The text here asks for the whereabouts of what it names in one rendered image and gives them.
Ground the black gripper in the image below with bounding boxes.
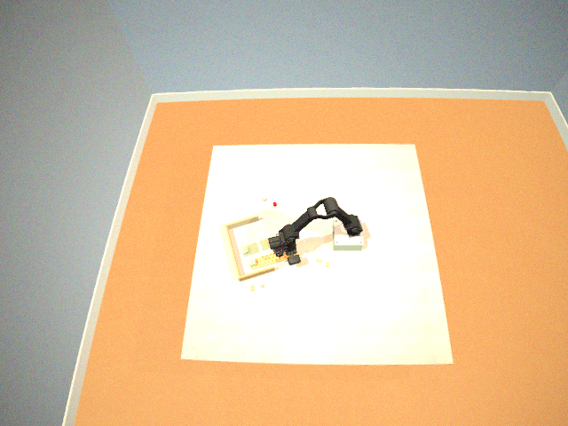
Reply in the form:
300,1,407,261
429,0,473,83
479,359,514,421
284,243,301,266

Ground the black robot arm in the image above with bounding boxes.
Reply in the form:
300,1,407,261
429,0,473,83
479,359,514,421
268,197,363,257

